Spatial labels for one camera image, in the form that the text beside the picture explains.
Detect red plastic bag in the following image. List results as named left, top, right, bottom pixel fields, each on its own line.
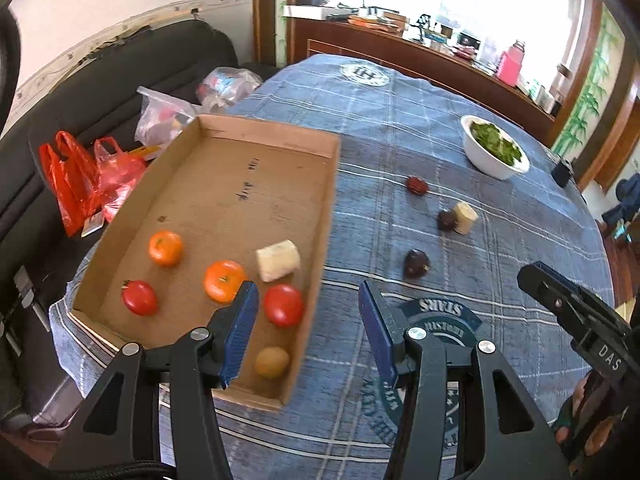
left=39, top=131, right=103, bottom=238
left=92, top=137, right=148, bottom=223

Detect flat white box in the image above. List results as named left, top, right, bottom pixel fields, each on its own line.
left=282, top=5, right=361, bottom=20

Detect white bowl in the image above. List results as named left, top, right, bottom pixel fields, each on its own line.
left=460, top=115, right=531, bottom=181

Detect pink bottle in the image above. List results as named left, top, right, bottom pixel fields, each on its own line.
left=496, top=40, right=527, bottom=86

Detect wooden window frame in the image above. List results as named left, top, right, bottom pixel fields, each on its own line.
left=252, top=0, right=293, bottom=68

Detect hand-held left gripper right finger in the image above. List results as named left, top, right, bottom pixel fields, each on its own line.
left=358, top=280, right=571, bottom=480

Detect clear plastic bag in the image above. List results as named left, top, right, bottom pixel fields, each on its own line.
left=135, top=86, right=201, bottom=148
left=195, top=66, right=264, bottom=111

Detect dark blue jacket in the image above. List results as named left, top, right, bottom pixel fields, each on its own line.
left=602, top=174, right=640, bottom=226

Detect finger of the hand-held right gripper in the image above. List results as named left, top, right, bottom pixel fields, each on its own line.
left=517, top=261, right=626, bottom=356

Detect blue plaid tablecloth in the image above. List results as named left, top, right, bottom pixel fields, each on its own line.
left=47, top=54, right=616, bottom=480

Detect wooden window ledge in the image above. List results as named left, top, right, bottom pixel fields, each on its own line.
left=282, top=15, right=556, bottom=131

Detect small black box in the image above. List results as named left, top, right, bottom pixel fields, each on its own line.
left=551, top=159, right=576, bottom=188

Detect shallow cardboard box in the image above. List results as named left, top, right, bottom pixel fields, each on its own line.
left=67, top=114, right=342, bottom=413

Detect person's right hand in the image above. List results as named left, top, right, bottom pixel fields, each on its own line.
left=552, top=375, right=631, bottom=466

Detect cream sugarcane piece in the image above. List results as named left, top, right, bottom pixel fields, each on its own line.
left=256, top=240, right=302, bottom=282
left=452, top=202, right=479, bottom=235

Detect round brown fruit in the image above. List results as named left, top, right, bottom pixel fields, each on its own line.
left=254, top=346, right=291, bottom=380

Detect red tomato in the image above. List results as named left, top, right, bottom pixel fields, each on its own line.
left=121, top=280, right=160, bottom=317
left=263, top=284, right=305, bottom=328

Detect small orange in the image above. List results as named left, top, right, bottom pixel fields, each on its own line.
left=203, top=260, right=247, bottom=304
left=148, top=230, right=184, bottom=267

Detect green leafy vegetables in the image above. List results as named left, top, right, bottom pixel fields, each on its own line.
left=472, top=122, right=523, bottom=165

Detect black sofa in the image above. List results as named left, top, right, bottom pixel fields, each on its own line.
left=0, top=19, right=281, bottom=431

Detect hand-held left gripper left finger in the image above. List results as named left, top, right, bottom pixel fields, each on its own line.
left=47, top=280, right=261, bottom=480

